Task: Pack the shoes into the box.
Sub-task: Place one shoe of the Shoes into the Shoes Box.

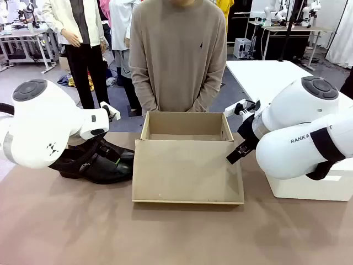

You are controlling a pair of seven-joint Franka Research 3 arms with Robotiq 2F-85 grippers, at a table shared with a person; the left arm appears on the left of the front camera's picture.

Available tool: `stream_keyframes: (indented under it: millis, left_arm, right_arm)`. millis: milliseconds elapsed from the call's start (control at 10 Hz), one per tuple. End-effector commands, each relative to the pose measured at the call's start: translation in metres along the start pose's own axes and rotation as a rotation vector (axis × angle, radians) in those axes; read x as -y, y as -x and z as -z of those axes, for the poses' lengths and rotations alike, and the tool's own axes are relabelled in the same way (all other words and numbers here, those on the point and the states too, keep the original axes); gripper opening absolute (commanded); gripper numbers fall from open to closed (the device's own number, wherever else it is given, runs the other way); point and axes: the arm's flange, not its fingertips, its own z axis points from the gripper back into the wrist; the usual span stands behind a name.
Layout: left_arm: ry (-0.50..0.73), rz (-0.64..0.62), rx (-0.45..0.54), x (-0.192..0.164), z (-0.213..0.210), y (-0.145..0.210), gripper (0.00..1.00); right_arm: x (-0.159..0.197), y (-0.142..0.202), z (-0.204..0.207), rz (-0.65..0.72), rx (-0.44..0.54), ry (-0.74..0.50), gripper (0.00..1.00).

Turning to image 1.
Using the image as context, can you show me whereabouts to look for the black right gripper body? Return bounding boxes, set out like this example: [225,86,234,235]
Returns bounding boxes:
[237,114,262,145]

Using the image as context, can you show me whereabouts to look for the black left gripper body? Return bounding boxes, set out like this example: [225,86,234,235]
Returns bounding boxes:
[84,136,113,158]

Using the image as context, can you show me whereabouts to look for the black leather dress shoe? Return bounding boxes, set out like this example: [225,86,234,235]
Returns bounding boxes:
[68,137,135,164]
[48,152,133,185]

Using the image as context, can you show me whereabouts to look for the brown cardboard shoe box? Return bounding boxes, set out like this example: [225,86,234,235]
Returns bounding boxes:
[131,111,245,206]

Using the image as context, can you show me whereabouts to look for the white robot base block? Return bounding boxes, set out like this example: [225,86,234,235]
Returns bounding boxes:
[266,161,353,202]

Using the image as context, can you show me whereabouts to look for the person's left forearm beige sleeve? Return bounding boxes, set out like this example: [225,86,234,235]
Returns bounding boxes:
[189,65,227,113]

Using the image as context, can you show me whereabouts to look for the person's right forearm beige sleeve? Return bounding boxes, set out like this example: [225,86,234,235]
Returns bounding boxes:
[129,65,161,117]

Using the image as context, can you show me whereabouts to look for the pile of coloured clothes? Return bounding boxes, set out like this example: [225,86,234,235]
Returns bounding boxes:
[57,72,96,91]

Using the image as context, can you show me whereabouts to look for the small brown cardboard carton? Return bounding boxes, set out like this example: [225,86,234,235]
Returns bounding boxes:
[58,56,71,72]

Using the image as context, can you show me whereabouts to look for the person in beige sweater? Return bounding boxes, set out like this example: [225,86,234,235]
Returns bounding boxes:
[129,0,227,118]

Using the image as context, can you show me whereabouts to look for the person in black clothes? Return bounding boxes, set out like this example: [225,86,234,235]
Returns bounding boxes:
[339,66,353,100]

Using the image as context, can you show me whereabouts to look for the black stand pole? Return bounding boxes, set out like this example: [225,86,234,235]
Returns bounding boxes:
[277,0,298,62]

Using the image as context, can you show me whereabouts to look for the beige-topped work table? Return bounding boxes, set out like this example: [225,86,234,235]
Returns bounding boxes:
[260,25,334,63]

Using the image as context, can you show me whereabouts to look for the mannequin in white shirt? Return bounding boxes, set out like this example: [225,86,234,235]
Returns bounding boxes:
[109,0,143,113]

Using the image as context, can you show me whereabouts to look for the yellow hanging garment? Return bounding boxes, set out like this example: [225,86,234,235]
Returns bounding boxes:
[216,0,235,34]

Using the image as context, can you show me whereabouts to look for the mannequin in cream jacket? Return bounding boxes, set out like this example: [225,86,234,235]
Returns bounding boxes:
[41,0,111,110]

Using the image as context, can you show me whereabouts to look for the pink hanging garment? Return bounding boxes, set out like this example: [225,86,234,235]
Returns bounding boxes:
[99,0,111,28]

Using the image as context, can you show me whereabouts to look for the grey metal-legged work table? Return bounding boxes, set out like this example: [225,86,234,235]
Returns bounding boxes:
[0,27,60,75]

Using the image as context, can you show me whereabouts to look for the white hanging cloth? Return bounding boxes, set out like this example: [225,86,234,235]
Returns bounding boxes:
[325,0,353,67]

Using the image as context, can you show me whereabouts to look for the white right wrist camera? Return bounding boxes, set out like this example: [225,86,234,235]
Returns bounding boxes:
[224,98,261,119]

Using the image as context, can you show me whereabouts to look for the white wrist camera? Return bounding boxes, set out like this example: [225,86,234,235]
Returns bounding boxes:
[99,101,121,121]
[224,98,261,119]

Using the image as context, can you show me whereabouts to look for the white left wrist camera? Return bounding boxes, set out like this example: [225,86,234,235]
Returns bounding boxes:
[99,101,121,121]

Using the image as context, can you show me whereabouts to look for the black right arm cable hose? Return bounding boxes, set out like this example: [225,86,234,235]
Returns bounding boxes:
[305,127,347,182]

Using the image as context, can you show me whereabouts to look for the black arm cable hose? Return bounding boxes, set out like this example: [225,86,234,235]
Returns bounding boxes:
[0,102,15,116]
[305,127,347,182]

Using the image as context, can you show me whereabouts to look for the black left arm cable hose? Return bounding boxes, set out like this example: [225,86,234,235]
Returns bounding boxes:
[0,102,15,116]

